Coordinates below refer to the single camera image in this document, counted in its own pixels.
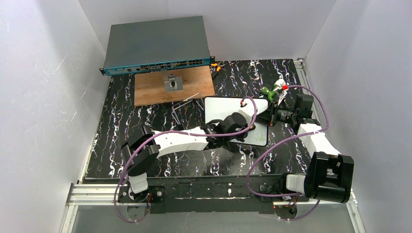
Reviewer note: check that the grey network switch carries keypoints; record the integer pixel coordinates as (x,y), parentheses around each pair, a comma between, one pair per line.
(156,45)

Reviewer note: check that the grey metal stand bracket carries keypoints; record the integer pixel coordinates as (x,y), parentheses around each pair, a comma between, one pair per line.
(172,82)

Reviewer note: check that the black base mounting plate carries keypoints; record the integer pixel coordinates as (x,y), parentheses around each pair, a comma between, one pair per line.
(207,194)

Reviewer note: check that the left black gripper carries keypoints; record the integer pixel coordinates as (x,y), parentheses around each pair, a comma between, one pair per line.
(246,131)

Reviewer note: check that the yellow black whiteboard eraser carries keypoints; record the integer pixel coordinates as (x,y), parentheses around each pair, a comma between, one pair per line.
(252,127)

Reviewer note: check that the orange handled pliers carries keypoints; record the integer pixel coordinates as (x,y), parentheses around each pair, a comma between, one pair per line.
(218,66)

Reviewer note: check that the white whiteboard black frame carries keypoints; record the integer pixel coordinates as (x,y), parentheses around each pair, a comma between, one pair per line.
(221,107)

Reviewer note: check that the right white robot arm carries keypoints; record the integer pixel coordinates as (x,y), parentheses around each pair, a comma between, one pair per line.
(329,175)

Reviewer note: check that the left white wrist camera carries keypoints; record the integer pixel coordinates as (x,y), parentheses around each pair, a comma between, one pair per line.
(247,110)

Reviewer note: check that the brown wooden board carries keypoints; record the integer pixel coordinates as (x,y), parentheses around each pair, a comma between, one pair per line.
(150,87)

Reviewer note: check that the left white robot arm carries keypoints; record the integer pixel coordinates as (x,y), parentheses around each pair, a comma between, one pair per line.
(141,150)

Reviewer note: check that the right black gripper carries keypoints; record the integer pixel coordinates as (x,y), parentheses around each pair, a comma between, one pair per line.
(273,111)

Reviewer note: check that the aluminium rail frame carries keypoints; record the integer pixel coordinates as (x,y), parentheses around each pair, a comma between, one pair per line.
(93,198)

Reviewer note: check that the green white marker tool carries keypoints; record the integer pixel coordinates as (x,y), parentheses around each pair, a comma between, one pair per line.
(270,93)

